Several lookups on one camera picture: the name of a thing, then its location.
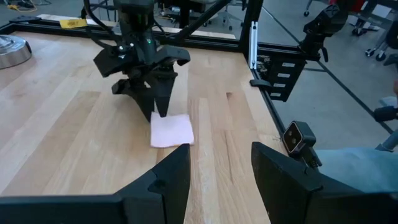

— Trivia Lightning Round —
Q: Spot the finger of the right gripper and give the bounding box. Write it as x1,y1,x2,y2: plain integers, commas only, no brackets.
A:
111,78,155,123
149,71,178,119

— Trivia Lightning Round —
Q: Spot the black table-level camera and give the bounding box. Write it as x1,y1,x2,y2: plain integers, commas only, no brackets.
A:
282,120,323,170

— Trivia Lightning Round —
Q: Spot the yellow hanging cable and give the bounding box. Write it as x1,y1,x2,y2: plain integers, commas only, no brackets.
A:
6,1,38,14

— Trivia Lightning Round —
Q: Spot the white shade silver lamp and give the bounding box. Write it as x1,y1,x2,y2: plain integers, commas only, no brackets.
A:
0,34,33,70

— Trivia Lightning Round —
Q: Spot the silver aluminium rail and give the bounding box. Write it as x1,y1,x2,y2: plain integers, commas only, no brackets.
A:
248,21,259,70

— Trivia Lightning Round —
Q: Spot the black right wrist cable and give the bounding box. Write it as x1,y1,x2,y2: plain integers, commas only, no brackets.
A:
81,0,125,48

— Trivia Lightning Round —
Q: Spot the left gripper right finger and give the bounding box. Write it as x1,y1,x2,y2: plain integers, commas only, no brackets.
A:
251,141,368,224

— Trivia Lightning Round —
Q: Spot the black labelled control box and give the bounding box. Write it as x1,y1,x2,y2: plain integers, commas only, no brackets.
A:
266,57,308,103

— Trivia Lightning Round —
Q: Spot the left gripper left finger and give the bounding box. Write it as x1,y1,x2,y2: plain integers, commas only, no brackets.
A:
114,142,191,224

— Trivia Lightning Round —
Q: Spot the pink sticky note pad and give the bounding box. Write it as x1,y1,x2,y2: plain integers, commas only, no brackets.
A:
150,113,195,149

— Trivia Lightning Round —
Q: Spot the black table edge clamp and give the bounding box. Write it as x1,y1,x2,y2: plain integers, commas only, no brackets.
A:
249,78,273,89

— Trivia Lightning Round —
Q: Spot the yellow cable tag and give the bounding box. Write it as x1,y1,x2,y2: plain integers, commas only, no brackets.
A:
59,18,89,30

